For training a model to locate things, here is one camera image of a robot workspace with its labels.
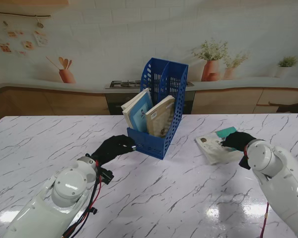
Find white and teal book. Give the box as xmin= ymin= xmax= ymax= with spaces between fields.
xmin=195 ymin=126 xmax=244 ymax=165

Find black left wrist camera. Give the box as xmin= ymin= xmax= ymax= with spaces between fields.
xmin=99 ymin=167 xmax=115 ymax=185

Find blue perforated plastic file holder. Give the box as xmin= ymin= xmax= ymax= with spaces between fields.
xmin=127 ymin=57 xmax=189 ymax=160

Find red black left arm cables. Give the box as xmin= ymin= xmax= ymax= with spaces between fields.
xmin=62 ymin=160 xmax=103 ymax=238

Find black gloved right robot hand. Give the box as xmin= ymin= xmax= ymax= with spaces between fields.
xmin=220 ymin=131 xmax=257 ymax=153

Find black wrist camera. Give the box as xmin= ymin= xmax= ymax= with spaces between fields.
xmin=239 ymin=153 xmax=252 ymax=171
xmin=99 ymin=167 xmax=115 ymax=185

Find red black right arm cables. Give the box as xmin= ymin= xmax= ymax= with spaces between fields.
xmin=243 ymin=145 xmax=271 ymax=238

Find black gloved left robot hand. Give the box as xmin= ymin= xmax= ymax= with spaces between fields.
xmin=90 ymin=135 xmax=138 ymax=166

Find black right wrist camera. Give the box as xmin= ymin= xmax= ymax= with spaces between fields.
xmin=239 ymin=153 xmax=252 ymax=171

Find light blue paperback book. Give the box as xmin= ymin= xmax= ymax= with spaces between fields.
xmin=123 ymin=93 xmax=155 ymax=136

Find white and yellow book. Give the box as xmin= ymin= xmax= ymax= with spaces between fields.
xmin=121 ymin=88 xmax=152 ymax=112

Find beige book with barcode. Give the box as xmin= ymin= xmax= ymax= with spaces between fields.
xmin=145 ymin=95 xmax=176 ymax=139

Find red black arm cables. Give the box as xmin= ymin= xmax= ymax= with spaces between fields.
xmin=62 ymin=160 xmax=103 ymax=238
xmin=243 ymin=145 xmax=271 ymax=238

